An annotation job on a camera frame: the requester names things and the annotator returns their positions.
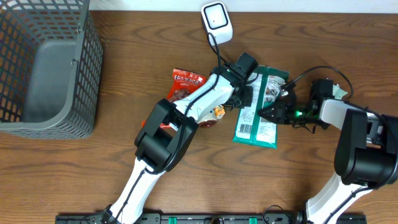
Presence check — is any green 3M product package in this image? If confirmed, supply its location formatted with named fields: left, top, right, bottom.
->
left=233, top=65, right=290, bottom=149

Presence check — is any small orange packet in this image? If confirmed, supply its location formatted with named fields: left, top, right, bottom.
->
left=214, top=105, right=225, bottom=119

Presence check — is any green-lid seasoning jar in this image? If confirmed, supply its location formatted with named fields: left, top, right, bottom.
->
left=198, top=111, right=217, bottom=128

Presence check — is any teal tissue packet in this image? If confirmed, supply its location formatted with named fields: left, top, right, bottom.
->
left=332, top=84, right=348, bottom=100

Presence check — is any red snack bag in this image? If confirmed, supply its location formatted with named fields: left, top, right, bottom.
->
left=141, top=68, right=207, bottom=129

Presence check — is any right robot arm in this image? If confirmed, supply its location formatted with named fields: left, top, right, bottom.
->
left=257, top=96, right=397, bottom=223

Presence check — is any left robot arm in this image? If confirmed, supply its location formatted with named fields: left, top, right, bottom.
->
left=102, top=65, right=253, bottom=223

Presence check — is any white barcode scanner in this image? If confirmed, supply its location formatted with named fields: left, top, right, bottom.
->
left=201, top=1, right=233, bottom=44

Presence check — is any grey plastic mesh basket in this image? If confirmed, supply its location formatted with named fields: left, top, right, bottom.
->
left=1, top=0, right=104, bottom=139

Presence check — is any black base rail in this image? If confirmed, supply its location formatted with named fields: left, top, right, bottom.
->
left=55, top=212, right=368, bottom=224

